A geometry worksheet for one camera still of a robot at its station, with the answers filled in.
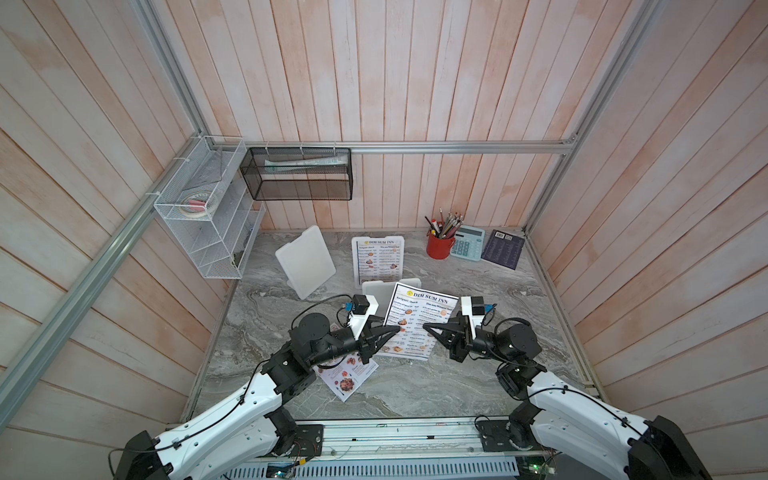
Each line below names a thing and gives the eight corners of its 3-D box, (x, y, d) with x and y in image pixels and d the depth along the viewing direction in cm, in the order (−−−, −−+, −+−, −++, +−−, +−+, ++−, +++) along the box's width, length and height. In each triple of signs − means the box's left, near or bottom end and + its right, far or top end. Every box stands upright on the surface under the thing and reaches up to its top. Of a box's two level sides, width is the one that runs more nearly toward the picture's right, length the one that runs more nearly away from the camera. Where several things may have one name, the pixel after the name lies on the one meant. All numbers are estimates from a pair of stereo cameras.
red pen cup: (427, 259, 114) (434, 227, 100) (425, 241, 120) (431, 208, 107) (454, 259, 114) (465, 227, 100) (450, 241, 120) (460, 208, 107)
